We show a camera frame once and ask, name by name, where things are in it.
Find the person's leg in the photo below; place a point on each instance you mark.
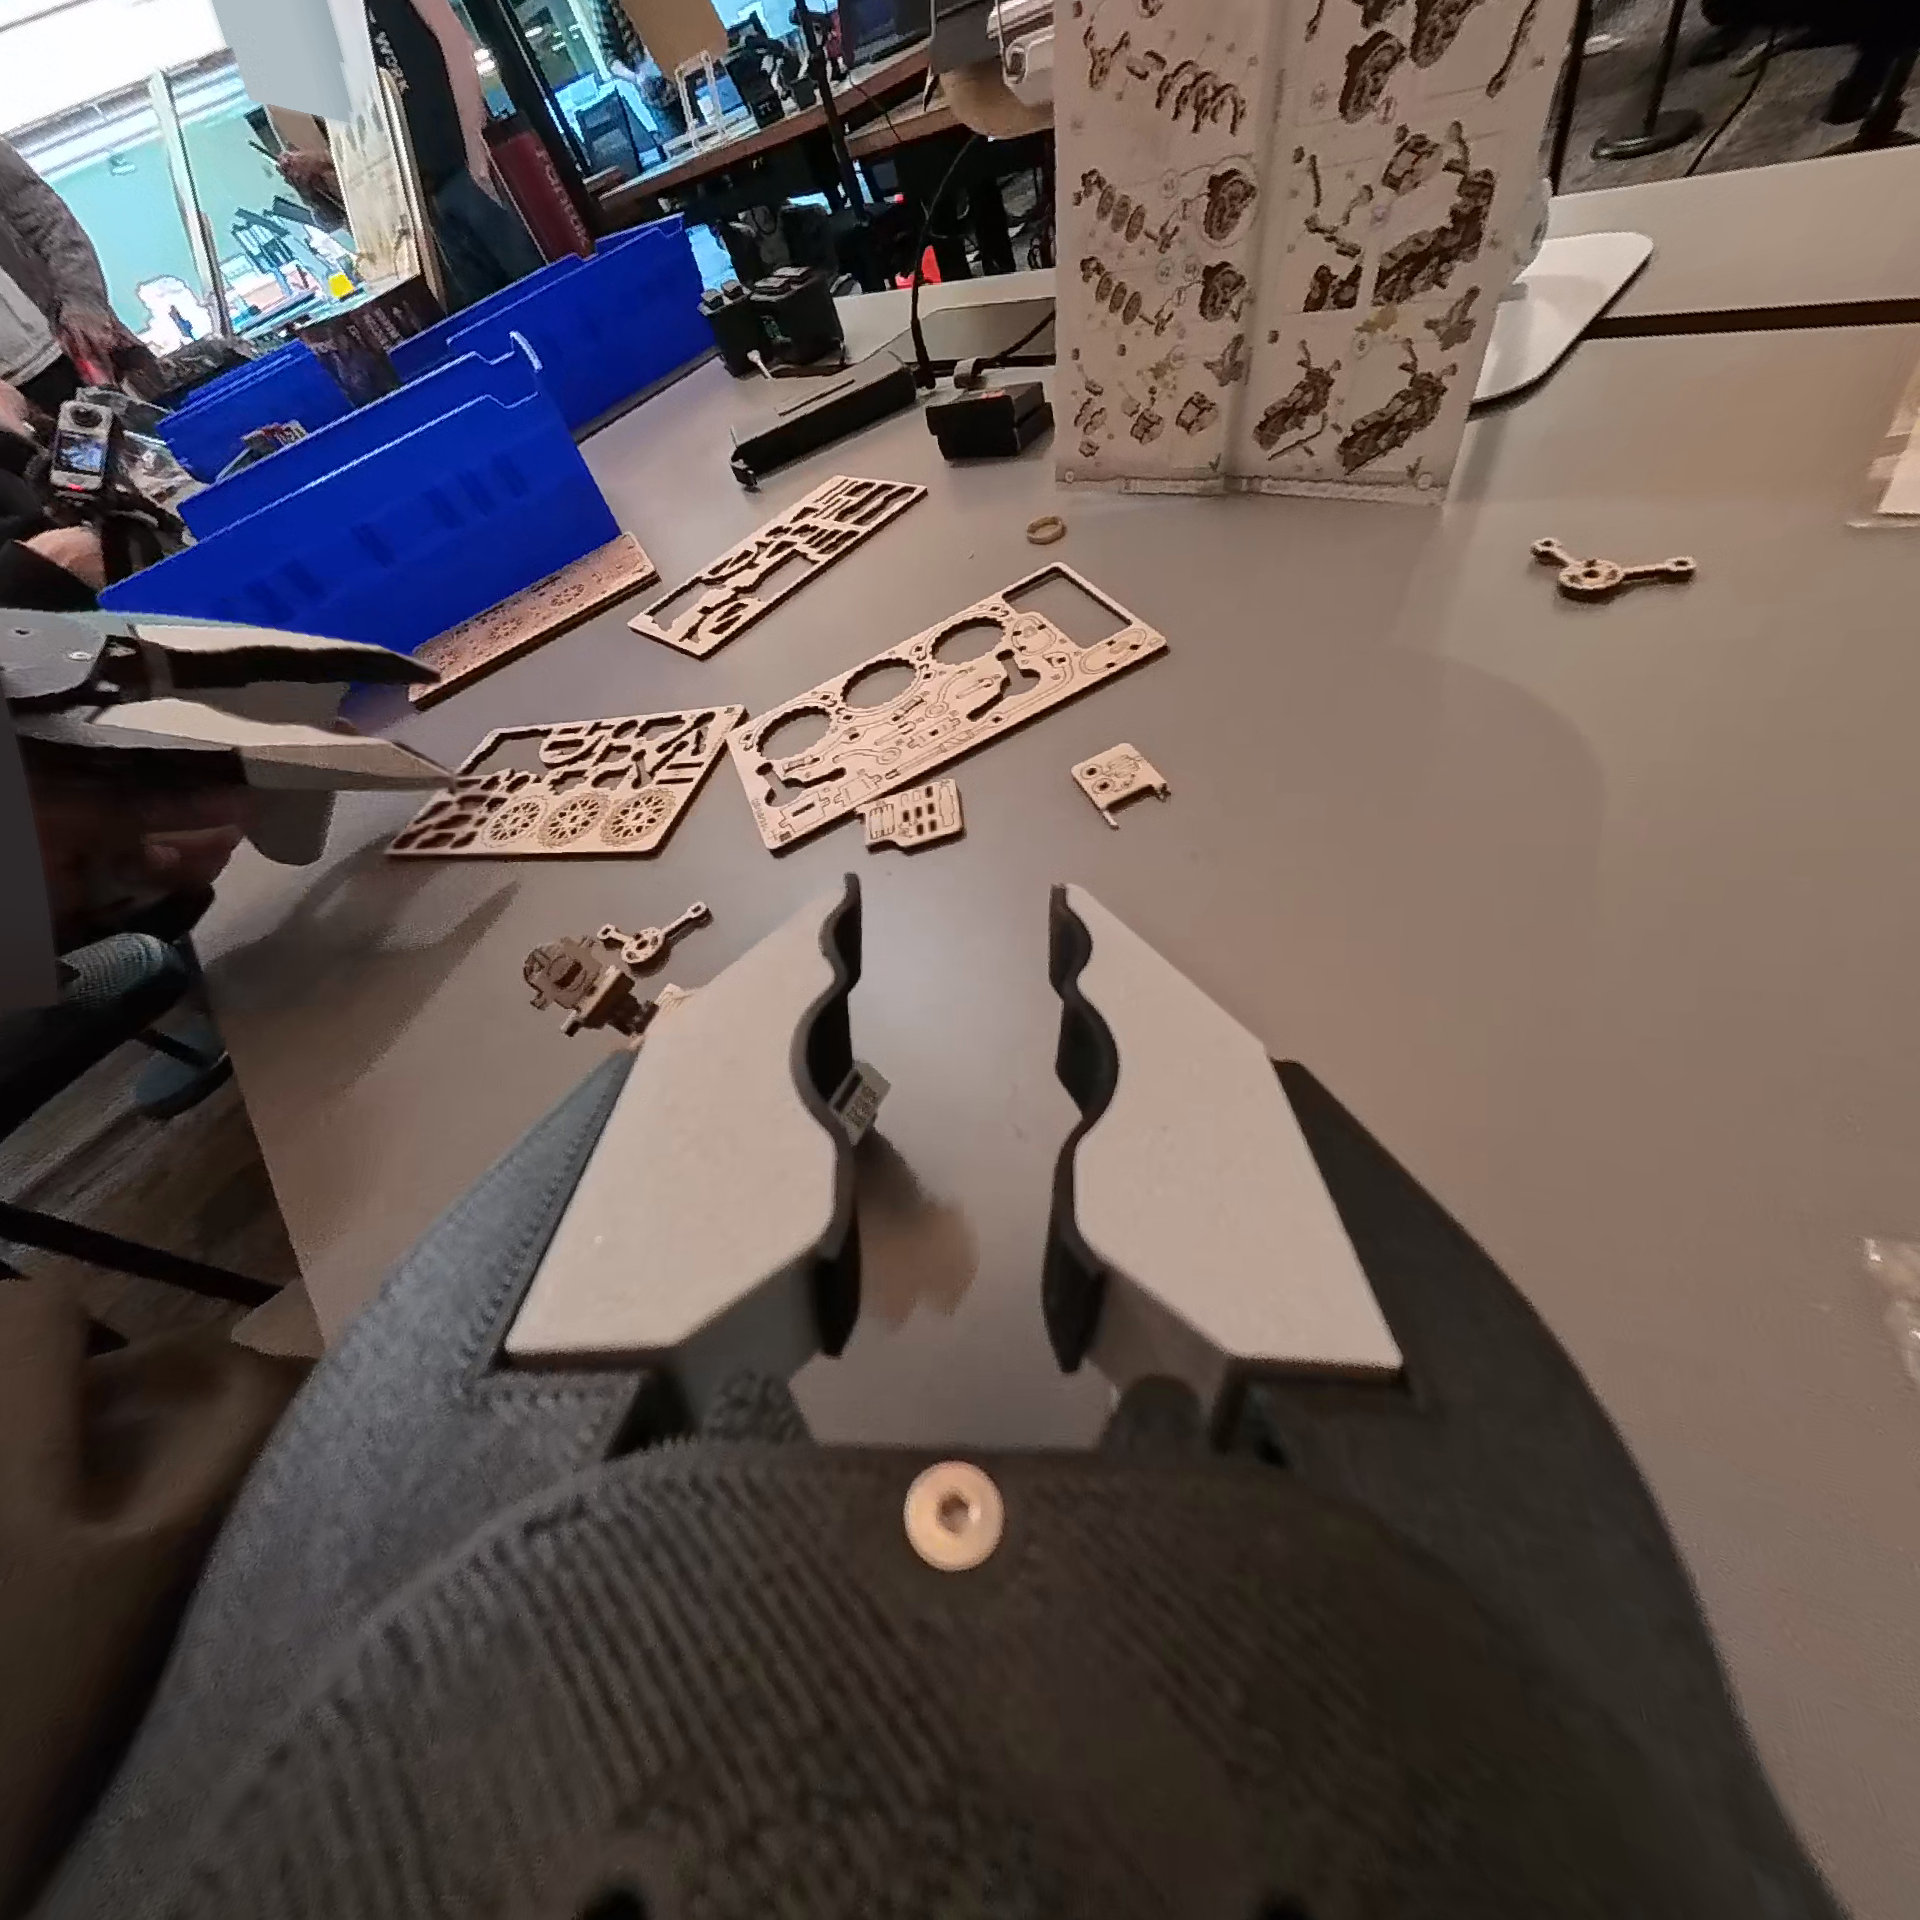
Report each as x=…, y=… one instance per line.
x=90, y=1500

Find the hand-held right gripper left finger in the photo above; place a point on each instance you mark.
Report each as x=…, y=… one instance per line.
x=705, y=1202

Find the clear bag with rubber bands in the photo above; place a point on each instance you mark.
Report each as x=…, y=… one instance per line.
x=1898, y=1291

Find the wooden sheet with spoked wheels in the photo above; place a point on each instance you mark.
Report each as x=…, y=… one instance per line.
x=578, y=819

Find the small action camera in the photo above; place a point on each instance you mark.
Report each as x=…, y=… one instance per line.
x=84, y=443

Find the dark printed box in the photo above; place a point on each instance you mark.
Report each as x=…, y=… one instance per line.
x=368, y=340

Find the red cardboard box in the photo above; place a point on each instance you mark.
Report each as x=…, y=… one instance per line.
x=541, y=189

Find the black office chair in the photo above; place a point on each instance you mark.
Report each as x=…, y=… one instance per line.
x=106, y=974

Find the assembled wooden model part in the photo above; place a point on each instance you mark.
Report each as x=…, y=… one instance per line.
x=585, y=985

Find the large black charger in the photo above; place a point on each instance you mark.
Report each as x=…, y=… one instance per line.
x=797, y=317

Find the wooden background table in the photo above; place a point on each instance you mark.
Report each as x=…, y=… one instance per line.
x=750, y=150

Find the black box device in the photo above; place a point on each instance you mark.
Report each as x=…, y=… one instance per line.
x=991, y=421

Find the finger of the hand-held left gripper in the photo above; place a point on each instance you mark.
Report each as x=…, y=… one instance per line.
x=225, y=745
x=270, y=662

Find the white monitor stand base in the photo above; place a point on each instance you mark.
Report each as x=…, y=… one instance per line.
x=1576, y=301

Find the mostly emptied wooden puzzle sheet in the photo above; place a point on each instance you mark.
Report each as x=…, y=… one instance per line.
x=775, y=567

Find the wooden sheet with round holes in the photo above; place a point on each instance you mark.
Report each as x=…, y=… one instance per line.
x=1005, y=676

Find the wooden lever piece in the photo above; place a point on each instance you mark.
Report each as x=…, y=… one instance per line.
x=1641, y=571
x=645, y=943

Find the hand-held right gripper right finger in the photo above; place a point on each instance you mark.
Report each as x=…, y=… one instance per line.
x=1215, y=1202

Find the clear bag with papers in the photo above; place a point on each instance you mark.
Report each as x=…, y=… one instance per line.
x=1898, y=475

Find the small slotted wooden piece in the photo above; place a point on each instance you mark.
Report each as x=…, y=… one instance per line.
x=914, y=833

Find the grey desk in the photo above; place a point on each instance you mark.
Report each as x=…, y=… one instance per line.
x=1424, y=974

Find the small square wooden piece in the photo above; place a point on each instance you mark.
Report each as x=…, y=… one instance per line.
x=1118, y=774

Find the blue plastic bin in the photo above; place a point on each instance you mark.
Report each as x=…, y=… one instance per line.
x=255, y=412
x=630, y=317
x=376, y=435
x=376, y=557

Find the long black bar device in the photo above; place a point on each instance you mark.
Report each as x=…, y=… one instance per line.
x=825, y=421

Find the folded paper instruction sheet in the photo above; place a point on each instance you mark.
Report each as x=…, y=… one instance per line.
x=1276, y=301

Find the dark wooden sheet by bin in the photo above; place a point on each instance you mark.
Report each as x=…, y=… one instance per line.
x=556, y=615

